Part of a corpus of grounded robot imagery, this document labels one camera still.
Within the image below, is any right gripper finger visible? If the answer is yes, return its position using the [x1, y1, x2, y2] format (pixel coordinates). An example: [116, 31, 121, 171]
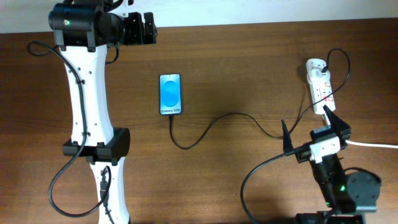
[281, 119, 294, 156]
[323, 105, 351, 137]

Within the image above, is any blue screen Galaxy smartphone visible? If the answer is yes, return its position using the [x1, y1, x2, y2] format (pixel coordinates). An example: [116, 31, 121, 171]
[159, 73, 182, 116]

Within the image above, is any black USB charging cable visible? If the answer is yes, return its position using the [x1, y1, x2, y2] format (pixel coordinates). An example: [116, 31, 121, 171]
[169, 48, 351, 151]

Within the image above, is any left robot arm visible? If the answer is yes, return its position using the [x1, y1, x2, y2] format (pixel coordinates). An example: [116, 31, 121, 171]
[49, 0, 157, 223]

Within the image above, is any white USB charger plug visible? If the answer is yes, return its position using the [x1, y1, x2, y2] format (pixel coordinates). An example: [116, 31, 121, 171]
[307, 67, 330, 85]

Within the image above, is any white power strip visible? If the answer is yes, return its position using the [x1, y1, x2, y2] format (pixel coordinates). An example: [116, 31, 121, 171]
[306, 58, 336, 115]

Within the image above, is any white power strip cord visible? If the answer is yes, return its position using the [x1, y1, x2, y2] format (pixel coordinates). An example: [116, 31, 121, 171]
[322, 113, 398, 149]

